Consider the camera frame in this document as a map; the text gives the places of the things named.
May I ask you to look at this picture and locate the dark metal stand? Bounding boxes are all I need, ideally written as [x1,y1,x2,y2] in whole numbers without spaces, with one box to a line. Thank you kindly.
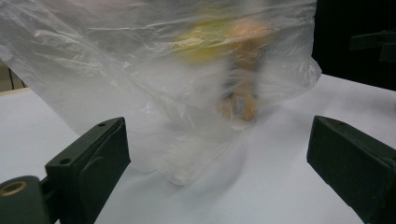
[348,30,396,64]

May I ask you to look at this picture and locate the yellow snack packet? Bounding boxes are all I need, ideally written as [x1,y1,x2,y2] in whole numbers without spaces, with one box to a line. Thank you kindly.
[172,19,241,64]

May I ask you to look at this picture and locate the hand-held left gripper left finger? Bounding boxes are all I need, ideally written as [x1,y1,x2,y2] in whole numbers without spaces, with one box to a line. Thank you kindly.
[45,117,132,224]

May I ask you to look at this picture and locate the clear plastic bag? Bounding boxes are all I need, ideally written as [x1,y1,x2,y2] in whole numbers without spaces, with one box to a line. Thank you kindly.
[0,0,323,187]

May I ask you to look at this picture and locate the orange snack packet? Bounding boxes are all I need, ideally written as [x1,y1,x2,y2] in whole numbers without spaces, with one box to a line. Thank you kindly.
[218,18,276,123]

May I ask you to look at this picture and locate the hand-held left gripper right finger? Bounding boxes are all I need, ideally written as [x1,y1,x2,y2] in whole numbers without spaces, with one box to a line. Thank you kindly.
[306,115,396,224]

